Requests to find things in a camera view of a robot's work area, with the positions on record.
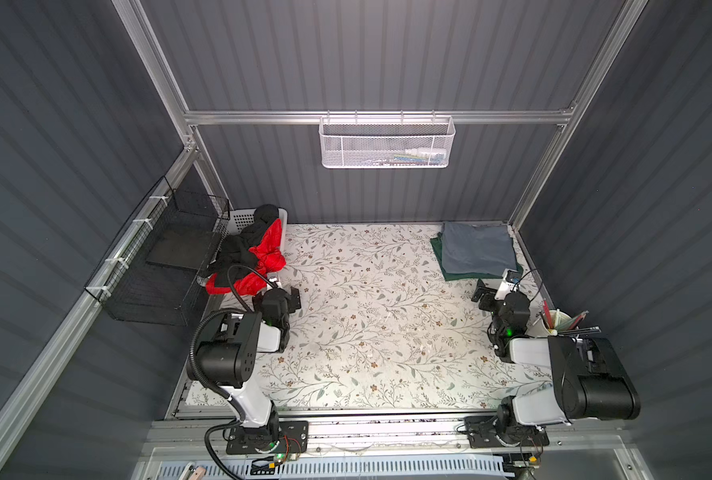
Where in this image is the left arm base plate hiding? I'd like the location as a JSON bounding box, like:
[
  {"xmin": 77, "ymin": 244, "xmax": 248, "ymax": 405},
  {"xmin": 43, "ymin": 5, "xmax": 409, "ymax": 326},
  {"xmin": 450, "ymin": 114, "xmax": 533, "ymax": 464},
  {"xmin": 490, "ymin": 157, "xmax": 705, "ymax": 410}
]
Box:
[{"xmin": 225, "ymin": 421, "xmax": 310, "ymax": 455}]

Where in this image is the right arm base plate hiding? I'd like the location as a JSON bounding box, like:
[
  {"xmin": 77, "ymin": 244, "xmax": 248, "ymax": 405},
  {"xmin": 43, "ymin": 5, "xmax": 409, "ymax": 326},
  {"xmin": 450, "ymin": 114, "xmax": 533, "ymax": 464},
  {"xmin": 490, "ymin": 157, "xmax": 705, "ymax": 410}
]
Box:
[{"xmin": 458, "ymin": 415, "xmax": 550, "ymax": 449}]

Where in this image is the aluminium front rail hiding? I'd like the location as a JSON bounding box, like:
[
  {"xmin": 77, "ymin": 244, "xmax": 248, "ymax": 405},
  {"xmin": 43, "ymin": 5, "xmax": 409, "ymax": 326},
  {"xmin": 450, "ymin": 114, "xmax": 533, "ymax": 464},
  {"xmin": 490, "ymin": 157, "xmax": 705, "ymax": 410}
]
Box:
[{"xmin": 142, "ymin": 411, "xmax": 629, "ymax": 458}]

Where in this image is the white slotted cable duct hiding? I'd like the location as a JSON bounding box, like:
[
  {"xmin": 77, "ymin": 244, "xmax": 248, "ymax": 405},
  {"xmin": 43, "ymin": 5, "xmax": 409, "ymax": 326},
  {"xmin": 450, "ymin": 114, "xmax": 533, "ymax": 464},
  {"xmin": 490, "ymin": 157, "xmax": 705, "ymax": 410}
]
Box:
[{"xmin": 154, "ymin": 454, "xmax": 510, "ymax": 480}]

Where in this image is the floral table mat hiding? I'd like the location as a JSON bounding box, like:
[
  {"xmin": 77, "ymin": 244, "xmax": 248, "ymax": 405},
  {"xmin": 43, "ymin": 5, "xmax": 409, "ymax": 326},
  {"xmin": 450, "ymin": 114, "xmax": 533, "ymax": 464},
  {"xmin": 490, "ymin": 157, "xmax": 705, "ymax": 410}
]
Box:
[{"xmin": 252, "ymin": 224, "xmax": 551, "ymax": 410}]

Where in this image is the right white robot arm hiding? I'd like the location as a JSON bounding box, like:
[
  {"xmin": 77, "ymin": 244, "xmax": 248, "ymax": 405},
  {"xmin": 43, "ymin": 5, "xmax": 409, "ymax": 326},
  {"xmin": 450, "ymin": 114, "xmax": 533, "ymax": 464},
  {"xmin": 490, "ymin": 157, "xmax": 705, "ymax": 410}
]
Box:
[{"xmin": 471, "ymin": 280, "xmax": 642, "ymax": 445}]

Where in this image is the folded grey-blue t-shirt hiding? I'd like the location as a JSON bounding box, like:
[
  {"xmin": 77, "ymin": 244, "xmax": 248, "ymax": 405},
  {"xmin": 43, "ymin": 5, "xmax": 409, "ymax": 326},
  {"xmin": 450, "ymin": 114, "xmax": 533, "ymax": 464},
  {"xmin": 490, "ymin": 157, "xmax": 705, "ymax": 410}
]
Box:
[{"xmin": 440, "ymin": 221, "xmax": 519, "ymax": 278}]

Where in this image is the white wire wall basket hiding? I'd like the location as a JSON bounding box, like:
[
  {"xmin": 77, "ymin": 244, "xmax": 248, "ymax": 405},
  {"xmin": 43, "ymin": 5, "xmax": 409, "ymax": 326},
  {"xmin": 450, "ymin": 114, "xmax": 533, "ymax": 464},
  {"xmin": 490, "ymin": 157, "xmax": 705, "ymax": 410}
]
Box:
[{"xmin": 318, "ymin": 115, "xmax": 456, "ymax": 169}]

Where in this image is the black wire wall basket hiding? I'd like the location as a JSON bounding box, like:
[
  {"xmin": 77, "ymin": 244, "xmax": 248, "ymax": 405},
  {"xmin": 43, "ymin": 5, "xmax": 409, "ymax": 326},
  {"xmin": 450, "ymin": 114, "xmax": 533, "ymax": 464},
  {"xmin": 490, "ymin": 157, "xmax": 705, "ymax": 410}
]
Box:
[{"xmin": 85, "ymin": 180, "xmax": 230, "ymax": 327}]

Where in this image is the white pen cup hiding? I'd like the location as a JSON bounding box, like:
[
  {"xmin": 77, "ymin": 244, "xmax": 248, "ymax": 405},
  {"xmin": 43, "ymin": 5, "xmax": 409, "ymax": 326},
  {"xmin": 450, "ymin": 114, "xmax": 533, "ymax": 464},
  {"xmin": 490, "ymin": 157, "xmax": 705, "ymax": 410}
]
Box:
[{"xmin": 526, "ymin": 309, "xmax": 601, "ymax": 338}]

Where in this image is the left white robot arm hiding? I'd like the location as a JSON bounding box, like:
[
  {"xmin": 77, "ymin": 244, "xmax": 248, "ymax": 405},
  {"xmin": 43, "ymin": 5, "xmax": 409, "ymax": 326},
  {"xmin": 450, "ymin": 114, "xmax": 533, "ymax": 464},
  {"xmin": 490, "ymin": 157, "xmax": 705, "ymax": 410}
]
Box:
[{"xmin": 186, "ymin": 287, "xmax": 302, "ymax": 439}]

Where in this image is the red t-shirt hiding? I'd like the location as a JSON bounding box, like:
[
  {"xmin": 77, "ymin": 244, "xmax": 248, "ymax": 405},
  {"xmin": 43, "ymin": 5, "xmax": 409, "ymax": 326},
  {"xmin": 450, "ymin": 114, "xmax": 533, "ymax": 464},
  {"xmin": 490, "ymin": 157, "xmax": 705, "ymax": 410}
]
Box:
[{"xmin": 205, "ymin": 214, "xmax": 286, "ymax": 296}]

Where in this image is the folded green t-shirt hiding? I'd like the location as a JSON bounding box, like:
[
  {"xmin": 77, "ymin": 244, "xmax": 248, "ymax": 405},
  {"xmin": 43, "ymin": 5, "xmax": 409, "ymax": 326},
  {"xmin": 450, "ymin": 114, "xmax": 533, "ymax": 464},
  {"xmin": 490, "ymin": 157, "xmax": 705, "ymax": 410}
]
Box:
[{"xmin": 430, "ymin": 235, "xmax": 524, "ymax": 283}]

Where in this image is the black t-shirt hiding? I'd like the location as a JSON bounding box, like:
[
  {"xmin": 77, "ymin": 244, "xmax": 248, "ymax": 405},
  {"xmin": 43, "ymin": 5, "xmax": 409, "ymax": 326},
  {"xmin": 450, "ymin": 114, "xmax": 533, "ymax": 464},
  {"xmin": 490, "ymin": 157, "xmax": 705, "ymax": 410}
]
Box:
[{"xmin": 197, "ymin": 204, "xmax": 286, "ymax": 295}]

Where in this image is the white plastic laundry basket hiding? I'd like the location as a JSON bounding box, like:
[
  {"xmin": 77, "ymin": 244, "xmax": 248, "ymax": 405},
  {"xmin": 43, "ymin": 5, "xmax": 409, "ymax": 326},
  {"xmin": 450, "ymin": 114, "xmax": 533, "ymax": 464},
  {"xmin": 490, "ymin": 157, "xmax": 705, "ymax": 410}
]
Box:
[{"xmin": 223, "ymin": 204, "xmax": 287, "ymax": 259}]

